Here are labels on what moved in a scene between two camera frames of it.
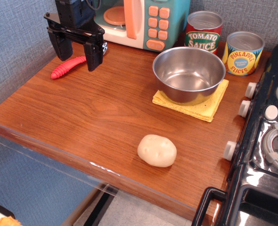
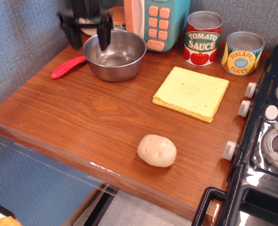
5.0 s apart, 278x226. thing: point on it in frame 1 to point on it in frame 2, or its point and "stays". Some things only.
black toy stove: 258,190 stays
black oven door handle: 209,193 stays
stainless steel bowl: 188,76 to 121,61
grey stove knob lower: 229,150 stays
